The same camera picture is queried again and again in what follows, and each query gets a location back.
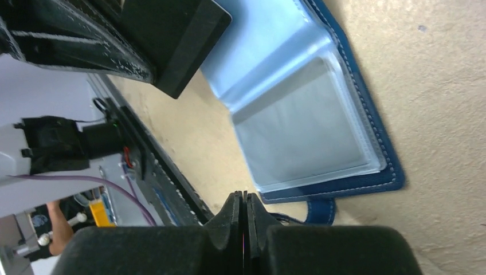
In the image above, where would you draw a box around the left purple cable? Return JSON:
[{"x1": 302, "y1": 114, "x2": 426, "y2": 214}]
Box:
[{"x1": 11, "y1": 174, "x2": 158, "y2": 227}]

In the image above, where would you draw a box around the yellow object in background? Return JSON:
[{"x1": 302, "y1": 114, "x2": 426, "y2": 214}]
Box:
[{"x1": 89, "y1": 199, "x2": 116, "y2": 227}]

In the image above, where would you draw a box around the black aluminium mounting rail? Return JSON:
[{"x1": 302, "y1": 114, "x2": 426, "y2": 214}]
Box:
[{"x1": 88, "y1": 74, "x2": 214, "y2": 226}]

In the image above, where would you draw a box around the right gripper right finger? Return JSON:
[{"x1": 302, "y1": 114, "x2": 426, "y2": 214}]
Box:
[{"x1": 243, "y1": 193, "x2": 422, "y2": 274}]

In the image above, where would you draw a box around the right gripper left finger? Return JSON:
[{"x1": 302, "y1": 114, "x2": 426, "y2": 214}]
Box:
[{"x1": 52, "y1": 191, "x2": 243, "y2": 275}]

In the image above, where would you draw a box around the person's forearm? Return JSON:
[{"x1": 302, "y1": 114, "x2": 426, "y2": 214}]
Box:
[{"x1": 46, "y1": 201, "x2": 74, "y2": 256}]

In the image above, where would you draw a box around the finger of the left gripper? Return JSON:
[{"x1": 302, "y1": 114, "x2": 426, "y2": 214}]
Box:
[
  {"x1": 92, "y1": 0, "x2": 232, "y2": 99},
  {"x1": 1, "y1": 1, "x2": 156, "y2": 84}
]

